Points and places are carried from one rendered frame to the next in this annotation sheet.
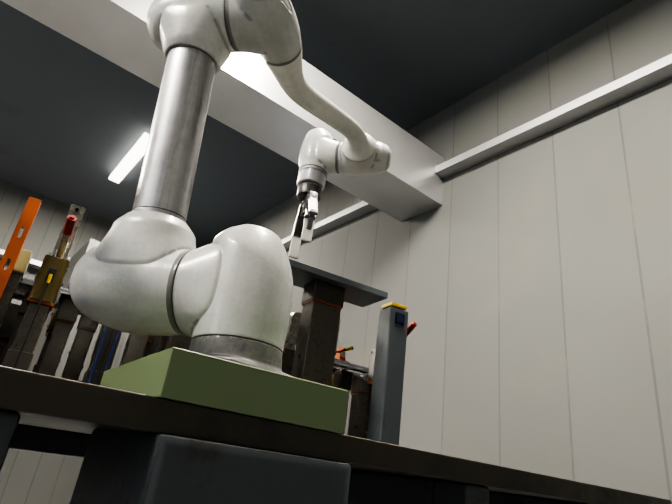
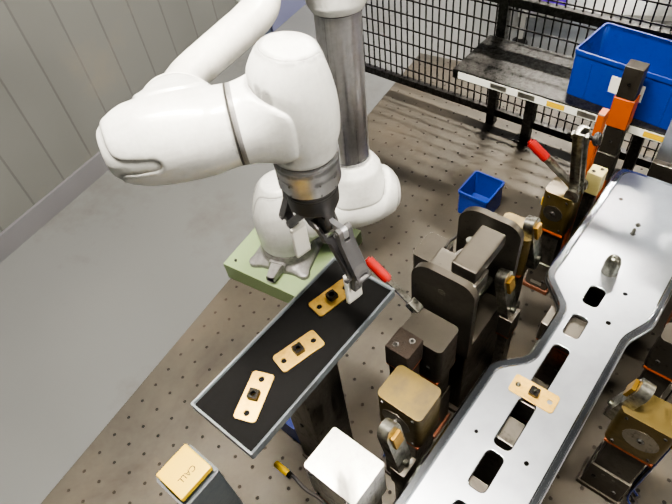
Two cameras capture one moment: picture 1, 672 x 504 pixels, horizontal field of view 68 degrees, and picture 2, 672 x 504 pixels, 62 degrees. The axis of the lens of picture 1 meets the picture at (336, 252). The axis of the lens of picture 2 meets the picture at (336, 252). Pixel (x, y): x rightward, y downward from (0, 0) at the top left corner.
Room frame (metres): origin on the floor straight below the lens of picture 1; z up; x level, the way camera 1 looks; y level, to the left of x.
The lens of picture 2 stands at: (1.91, -0.04, 1.97)
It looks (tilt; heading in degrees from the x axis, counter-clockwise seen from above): 49 degrees down; 164
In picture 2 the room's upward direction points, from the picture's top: 9 degrees counter-clockwise
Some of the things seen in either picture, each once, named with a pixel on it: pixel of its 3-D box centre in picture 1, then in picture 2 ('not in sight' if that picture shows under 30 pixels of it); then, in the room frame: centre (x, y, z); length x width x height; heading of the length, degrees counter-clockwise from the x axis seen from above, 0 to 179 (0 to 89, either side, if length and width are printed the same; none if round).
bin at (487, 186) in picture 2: not in sight; (480, 197); (0.90, 0.73, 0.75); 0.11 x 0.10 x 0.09; 118
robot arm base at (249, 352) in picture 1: (243, 367); (285, 248); (0.85, 0.13, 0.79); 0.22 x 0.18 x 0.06; 136
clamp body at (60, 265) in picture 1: (31, 326); (544, 238); (1.21, 0.71, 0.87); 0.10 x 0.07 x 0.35; 28
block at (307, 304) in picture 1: (313, 360); (316, 406); (1.40, 0.02, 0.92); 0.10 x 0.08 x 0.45; 118
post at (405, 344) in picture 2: not in sight; (405, 393); (1.44, 0.19, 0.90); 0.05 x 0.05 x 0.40; 28
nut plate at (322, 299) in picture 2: not in sight; (331, 295); (1.33, 0.11, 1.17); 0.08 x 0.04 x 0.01; 107
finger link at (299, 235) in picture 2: (307, 230); (300, 239); (1.27, 0.09, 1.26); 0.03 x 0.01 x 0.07; 107
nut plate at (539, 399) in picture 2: not in sight; (534, 392); (1.59, 0.38, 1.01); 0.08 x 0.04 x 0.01; 28
